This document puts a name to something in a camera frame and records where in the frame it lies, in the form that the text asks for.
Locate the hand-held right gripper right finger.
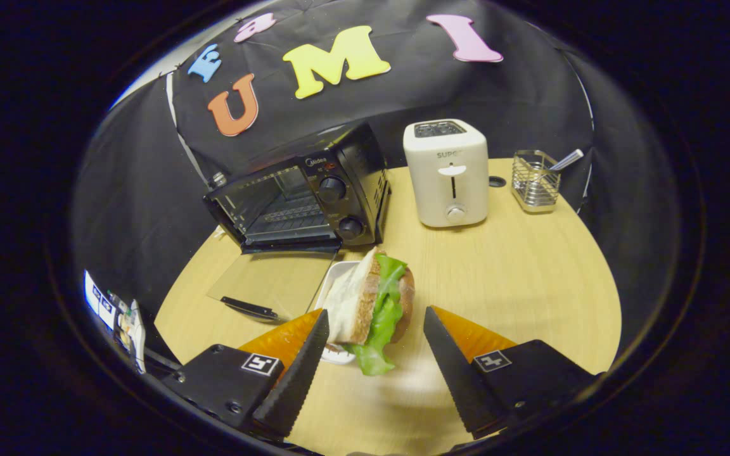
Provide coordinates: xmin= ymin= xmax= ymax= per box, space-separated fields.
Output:
xmin=423 ymin=305 xmax=600 ymax=441

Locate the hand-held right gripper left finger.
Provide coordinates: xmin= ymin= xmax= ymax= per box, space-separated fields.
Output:
xmin=175 ymin=308 xmax=331 ymax=442

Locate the lettuce sandwich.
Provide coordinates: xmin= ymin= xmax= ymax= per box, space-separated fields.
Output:
xmin=324 ymin=247 xmax=416 ymax=377

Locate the black electric oven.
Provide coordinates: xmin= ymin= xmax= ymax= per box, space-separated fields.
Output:
xmin=202 ymin=120 xmax=392 ymax=322

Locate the white rectangular dish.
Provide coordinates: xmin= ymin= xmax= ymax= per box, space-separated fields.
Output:
xmin=311 ymin=260 xmax=362 ymax=366

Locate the white object with blue labels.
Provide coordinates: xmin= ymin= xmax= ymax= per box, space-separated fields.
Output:
xmin=83 ymin=269 xmax=148 ymax=376

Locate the white toaster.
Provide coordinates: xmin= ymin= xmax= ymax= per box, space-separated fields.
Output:
xmin=402 ymin=118 xmax=490 ymax=229

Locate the silver utensil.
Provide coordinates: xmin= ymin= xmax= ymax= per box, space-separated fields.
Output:
xmin=549 ymin=148 xmax=585 ymax=173

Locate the metal wire basket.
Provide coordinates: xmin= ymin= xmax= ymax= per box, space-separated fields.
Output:
xmin=511 ymin=149 xmax=562 ymax=213

